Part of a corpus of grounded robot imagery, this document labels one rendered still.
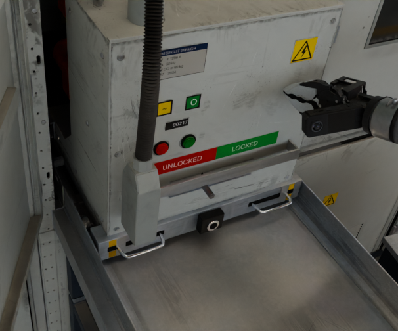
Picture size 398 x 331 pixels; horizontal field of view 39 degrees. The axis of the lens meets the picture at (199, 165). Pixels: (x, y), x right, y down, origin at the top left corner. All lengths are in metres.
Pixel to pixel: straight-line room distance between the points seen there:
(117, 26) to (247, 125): 0.38
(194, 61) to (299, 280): 0.57
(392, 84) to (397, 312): 0.72
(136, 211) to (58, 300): 0.70
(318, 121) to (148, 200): 0.34
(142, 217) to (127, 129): 0.16
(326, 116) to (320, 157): 0.72
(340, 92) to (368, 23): 0.47
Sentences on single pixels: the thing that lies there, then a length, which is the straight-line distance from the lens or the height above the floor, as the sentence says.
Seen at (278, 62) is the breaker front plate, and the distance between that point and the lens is 1.14.
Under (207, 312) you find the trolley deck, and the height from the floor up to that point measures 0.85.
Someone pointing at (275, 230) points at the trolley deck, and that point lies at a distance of 1.40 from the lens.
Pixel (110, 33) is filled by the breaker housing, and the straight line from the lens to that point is 0.96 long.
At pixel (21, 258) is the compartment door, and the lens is 1.31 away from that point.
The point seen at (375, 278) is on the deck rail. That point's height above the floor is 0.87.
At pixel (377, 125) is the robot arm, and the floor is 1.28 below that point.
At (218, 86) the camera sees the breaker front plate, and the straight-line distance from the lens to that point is 1.09.
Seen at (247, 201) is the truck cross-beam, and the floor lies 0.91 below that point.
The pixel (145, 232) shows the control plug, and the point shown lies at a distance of 1.08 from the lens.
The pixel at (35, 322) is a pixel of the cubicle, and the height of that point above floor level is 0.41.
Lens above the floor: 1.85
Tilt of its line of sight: 41 degrees down
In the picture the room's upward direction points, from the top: 9 degrees clockwise
